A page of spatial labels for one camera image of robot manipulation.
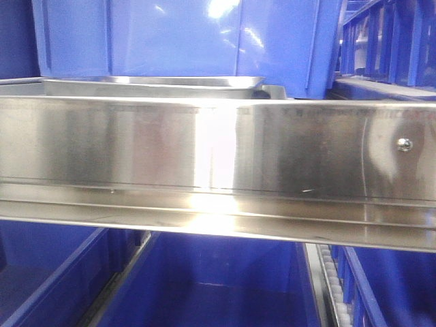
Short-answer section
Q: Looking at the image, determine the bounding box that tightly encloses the silver metal tray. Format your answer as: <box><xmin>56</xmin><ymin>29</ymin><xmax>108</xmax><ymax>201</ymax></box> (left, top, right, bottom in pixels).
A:
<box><xmin>42</xmin><ymin>76</ymin><xmax>263</xmax><ymax>99</ymax></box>

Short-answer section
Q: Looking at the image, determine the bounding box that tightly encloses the blue bin lower left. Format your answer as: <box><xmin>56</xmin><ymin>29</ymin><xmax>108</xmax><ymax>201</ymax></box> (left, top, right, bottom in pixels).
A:
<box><xmin>1</xmin><ymin>221</ymin><xmax>142</xmax><ymax>326</ymax></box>

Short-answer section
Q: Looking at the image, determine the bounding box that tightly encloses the blue ribbed crate right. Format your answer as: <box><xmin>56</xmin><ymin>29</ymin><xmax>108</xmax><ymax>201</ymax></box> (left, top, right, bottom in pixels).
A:
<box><xmin>339</xmin><ymin>0</ymin><xmax>435</xmax><ymax>91</ymax></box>

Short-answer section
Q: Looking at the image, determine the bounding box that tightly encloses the large blue plastic bin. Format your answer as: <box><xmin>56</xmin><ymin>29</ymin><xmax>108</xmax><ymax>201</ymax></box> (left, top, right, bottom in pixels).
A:
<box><xmin>32</xmin><ymin>1</ymin><xmax>344</xmax><ymax>99</ymax></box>

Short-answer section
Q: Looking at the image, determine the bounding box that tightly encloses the stainless steel shelf front rail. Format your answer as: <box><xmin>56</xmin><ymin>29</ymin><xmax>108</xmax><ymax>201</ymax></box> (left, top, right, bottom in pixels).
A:
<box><xmin>1</xmin><ymin>96</ymin><xmax>435</xmax><ymax>252</ymax></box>

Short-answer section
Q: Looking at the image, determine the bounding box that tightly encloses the blue bin lower right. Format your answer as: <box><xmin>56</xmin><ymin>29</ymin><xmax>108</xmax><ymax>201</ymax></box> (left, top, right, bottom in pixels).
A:
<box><xmin>330</xmin><ymin>246</ymin><xmax>435</xmax><ymax>326</ymax></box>

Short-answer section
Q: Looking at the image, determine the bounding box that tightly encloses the round-head screw on rail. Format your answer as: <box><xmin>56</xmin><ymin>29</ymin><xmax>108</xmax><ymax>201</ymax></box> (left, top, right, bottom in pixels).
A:
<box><xmin>396</xmin><ymin>138</ymin><xmax>413</xmax><ymax>153</ymax></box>

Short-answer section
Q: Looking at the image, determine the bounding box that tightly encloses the blue bin lower centre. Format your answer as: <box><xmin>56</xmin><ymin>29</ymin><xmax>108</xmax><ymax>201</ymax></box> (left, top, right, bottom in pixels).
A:
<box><xmin>99</xmin><ymin>233</ymin><xmax>320</xmax><ymax>326</ymax></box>

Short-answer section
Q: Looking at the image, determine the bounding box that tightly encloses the roller track lower shelf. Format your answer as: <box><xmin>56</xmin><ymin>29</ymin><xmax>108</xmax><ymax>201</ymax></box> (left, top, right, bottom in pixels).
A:
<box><xmin>305</xmin><ymin>243</ymin><xmax>352</xmax><ymax>326</ymax></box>

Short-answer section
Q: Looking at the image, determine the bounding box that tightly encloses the grey plastic tray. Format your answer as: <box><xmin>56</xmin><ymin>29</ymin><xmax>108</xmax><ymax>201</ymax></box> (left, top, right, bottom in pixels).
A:
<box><xmin>1</xmin><ymin>77</ymin><xmax>287</xmax><ymax>99</ymax></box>

